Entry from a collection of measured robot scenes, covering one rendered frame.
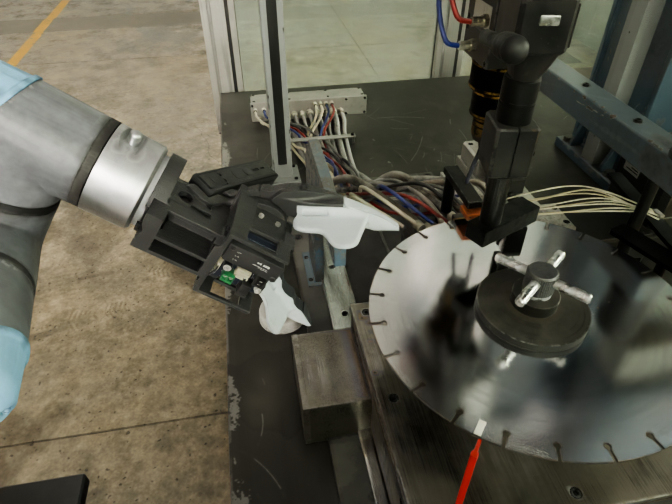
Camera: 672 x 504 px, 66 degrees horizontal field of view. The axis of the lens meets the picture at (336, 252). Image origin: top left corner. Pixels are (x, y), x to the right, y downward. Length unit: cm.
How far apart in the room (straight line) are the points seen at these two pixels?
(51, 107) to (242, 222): 16
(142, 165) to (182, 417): 129
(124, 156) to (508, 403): 37
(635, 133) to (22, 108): 64
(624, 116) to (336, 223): 46
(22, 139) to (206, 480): 122
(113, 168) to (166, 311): 156
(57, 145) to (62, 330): 163
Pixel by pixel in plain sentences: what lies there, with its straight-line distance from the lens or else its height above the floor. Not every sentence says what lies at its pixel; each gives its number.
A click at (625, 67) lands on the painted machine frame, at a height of 98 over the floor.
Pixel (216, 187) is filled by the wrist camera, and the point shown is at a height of 109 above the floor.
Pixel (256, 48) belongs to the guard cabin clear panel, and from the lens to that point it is 160.
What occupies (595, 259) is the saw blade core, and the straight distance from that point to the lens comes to 66.
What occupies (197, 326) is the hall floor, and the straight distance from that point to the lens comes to 187.
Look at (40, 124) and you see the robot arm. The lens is 43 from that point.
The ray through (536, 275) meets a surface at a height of 100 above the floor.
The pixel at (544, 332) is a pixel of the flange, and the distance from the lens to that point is 54.
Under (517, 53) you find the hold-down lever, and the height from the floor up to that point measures 121.
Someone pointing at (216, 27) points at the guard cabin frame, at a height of 92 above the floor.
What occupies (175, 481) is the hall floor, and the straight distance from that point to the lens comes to 155.
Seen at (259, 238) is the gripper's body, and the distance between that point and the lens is 42.
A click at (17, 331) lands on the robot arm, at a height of 108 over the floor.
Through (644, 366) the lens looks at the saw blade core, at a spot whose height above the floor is 95.
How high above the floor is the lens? 133
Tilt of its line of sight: 39 degrees down
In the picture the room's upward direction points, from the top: straight up
